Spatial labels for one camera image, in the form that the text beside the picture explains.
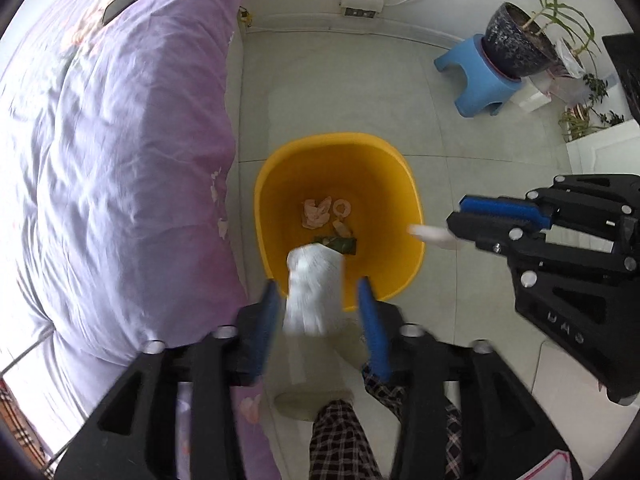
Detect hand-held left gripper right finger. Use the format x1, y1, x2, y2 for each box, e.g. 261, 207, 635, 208
356, 277, 583, 480

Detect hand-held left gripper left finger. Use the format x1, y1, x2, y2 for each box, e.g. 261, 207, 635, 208
55, 280, 283, 480

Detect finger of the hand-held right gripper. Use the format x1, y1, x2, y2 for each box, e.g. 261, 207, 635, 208
446, 211, 531, 257
459, 187, 556, 231

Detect small white cylinder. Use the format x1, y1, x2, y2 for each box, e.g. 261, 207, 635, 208
407, 224, 463, 251

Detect white paper wad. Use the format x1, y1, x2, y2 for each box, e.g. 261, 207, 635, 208
281, 244, 347, 337

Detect green foil packet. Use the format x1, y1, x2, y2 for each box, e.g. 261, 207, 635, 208
314, 235, 360, 256

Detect yellow plastic bin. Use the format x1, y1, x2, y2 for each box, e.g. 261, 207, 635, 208
253, 132, 426, 311

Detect grey paper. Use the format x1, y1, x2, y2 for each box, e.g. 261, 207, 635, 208
301, 196, 335, 230

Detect white slipper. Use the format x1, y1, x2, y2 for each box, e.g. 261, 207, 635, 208
274, 337, 369, 424

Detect plaid pajama pants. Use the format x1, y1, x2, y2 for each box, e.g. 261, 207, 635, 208
309, 365, 464, 480

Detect white foam box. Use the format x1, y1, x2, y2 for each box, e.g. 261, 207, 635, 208
510, 80, 554, 115

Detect small green leafy plant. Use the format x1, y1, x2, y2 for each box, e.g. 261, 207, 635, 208
557, 72, 626, 144

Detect white cabinet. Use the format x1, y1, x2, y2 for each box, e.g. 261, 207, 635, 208
565, 120, 640, 182

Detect blue plastic stool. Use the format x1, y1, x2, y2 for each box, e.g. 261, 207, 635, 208
434, 34, 536, 119

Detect clear plastic bag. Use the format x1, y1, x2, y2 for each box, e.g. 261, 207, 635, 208
532, 40, 609, 106

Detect dark speckled potted plant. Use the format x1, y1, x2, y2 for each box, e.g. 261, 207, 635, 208
481, 0, 601, 81

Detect black furniture panel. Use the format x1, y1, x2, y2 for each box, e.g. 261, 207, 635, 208
601, 32, 640, 126

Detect purple floral bed sheet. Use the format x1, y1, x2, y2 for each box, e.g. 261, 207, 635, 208
0, 0, 282, 480

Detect tan plaid cloth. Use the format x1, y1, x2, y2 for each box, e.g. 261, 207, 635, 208
0, 380, 47, 462

